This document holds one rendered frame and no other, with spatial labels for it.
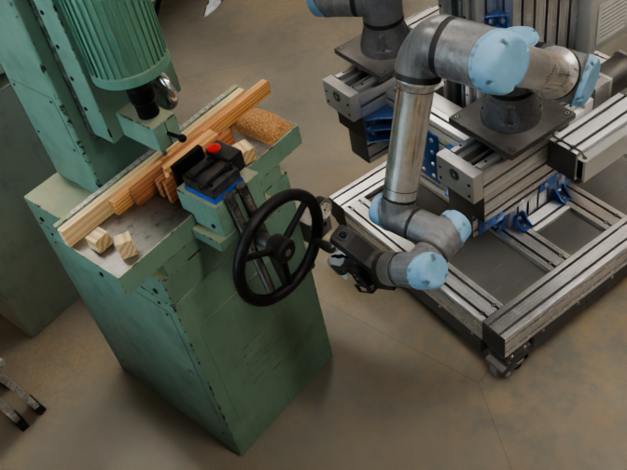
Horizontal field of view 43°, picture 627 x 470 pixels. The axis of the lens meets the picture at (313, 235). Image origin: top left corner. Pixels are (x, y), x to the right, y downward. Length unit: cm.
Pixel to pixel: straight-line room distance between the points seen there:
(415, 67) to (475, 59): 14
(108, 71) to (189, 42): 260
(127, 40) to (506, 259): 139
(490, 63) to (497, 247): 118
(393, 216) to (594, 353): 107
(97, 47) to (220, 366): 91
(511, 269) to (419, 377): 44
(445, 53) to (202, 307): 88
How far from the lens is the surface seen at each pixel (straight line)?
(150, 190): 190
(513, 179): 209
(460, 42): 150
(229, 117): 203
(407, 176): 166
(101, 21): 165
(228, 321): 207
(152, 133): 183
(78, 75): 186
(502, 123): 200
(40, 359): 296
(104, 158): 206
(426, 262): 158
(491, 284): 246
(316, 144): 338
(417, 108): 160
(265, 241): 181
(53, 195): 221
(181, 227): 181
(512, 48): 149
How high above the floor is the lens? 208
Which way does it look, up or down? 44 degrees down
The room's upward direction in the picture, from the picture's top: 13 degrees counter-clockwise
